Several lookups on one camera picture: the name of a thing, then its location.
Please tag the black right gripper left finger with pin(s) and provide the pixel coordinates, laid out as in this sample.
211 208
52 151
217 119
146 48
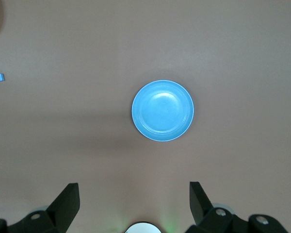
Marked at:
51 221

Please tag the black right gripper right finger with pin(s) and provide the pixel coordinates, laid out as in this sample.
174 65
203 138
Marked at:
208 221

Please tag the blue round plate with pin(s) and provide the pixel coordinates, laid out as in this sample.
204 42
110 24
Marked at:
162 111

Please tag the brown table cover mat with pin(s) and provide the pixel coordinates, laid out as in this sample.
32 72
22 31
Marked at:
208 48

